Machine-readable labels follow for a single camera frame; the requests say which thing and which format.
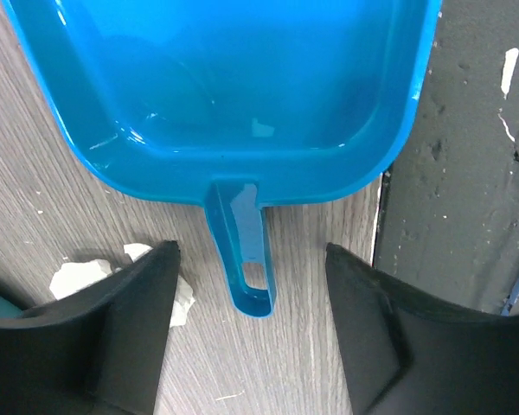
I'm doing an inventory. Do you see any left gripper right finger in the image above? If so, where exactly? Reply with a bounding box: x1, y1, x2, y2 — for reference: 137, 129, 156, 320
325, 243, 519, 414

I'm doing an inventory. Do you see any blue dustpan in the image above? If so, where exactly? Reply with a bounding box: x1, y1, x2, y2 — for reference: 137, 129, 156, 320
3, 1, 441, 318

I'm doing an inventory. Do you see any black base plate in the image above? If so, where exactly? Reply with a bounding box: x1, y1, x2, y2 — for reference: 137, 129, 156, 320
375, 1, 519, 313

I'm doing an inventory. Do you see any paper scrap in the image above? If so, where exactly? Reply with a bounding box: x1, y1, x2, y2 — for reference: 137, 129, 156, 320
48, 242, 196, 328

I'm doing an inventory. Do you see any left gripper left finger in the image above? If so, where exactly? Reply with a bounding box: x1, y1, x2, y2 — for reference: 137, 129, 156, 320
0, 239, 182, 415

